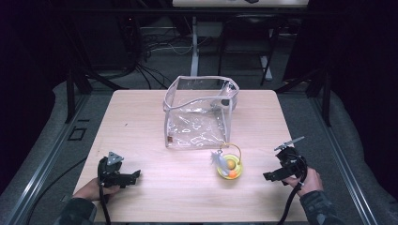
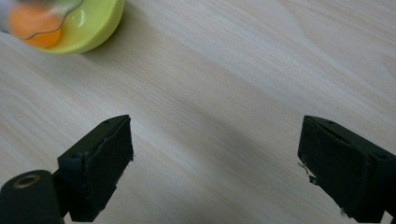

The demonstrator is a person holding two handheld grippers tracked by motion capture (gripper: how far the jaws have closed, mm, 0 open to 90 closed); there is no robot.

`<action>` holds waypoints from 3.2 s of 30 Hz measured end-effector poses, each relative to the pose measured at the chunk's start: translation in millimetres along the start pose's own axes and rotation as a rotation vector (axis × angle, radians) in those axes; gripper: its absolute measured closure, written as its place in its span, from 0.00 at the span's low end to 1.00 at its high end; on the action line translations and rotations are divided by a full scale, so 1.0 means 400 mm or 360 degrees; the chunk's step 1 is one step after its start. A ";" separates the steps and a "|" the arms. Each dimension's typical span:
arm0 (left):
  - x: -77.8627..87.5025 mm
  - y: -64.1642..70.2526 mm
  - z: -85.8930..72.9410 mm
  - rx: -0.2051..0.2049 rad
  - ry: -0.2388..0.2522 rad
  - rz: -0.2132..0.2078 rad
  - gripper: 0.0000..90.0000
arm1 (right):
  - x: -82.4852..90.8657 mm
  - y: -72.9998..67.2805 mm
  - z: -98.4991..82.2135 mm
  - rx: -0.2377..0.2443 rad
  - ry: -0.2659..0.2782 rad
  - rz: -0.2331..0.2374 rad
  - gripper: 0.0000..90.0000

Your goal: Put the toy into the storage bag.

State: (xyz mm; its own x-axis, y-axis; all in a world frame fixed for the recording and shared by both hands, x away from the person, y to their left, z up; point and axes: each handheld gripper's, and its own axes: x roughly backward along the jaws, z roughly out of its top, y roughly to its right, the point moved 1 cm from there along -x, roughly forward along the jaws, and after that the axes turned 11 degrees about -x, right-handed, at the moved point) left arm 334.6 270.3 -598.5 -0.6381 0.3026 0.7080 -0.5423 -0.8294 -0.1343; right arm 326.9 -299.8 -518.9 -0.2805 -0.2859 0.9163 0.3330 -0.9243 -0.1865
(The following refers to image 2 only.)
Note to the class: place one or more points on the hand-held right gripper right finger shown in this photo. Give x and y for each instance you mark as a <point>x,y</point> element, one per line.
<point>345,174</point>

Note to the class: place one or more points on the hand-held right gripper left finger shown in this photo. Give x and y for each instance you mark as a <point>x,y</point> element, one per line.
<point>96,168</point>

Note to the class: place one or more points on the lime green bowl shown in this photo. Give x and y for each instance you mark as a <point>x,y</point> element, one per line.
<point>90,28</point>

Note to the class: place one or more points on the orange ball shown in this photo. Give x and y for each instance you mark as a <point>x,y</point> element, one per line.
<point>32,26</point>

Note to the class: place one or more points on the clear wavy-edged glass dish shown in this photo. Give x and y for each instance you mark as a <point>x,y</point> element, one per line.
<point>37,15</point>

